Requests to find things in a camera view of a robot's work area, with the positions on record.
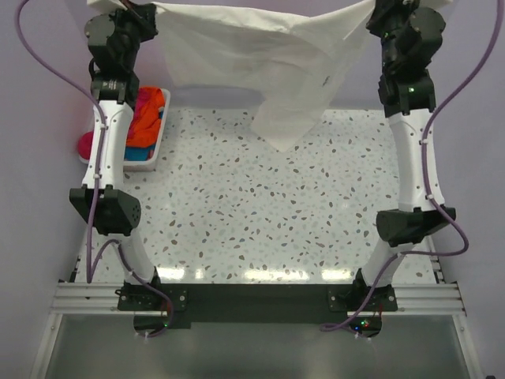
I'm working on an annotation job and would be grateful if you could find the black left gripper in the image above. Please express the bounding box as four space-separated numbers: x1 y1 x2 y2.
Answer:
105 0 160 71

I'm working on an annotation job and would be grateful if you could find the white t-shirt red print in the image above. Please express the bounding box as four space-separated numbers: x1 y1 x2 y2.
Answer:
86 0 453 153

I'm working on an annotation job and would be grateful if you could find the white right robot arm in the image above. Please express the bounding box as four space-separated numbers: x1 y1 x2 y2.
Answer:
351 1 456 310

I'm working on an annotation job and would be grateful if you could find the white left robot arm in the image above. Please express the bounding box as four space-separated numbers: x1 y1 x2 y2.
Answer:
69 1 163 310

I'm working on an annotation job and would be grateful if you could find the orange t-shirt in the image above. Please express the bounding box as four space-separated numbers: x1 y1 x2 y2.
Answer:
126 87 166 148

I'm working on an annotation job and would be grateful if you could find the blue t-shirt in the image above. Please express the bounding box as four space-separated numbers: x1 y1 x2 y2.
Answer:
124 144 155 162

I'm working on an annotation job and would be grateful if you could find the pink t-shirt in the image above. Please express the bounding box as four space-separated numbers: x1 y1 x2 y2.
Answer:
77 87 152 160

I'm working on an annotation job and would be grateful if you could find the white plastic basket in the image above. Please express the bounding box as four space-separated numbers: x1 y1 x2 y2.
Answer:
78 87 172 173

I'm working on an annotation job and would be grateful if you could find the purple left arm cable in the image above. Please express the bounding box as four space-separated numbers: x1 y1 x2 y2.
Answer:
14 0 176 339

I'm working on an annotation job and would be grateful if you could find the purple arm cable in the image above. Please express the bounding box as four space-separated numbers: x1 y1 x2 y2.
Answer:
318 0 505 336
14 0 176 339

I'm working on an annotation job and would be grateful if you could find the aluminium rail frame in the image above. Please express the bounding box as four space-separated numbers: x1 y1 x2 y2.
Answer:
50 256 468 317

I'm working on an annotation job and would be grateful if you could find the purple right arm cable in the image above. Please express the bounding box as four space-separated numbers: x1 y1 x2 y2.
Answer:
318 0 505 336

